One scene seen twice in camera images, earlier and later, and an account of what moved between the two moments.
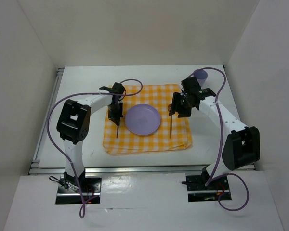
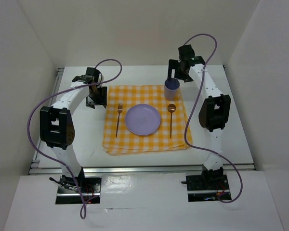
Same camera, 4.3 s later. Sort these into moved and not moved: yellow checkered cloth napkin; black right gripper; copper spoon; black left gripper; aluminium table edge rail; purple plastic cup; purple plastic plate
Moved: black left gripper; purple plastic cup; black right gripper
Not moved: aluminium table edge rail; purple plastic plate; copper spoon; yellow checkered cloth napkin
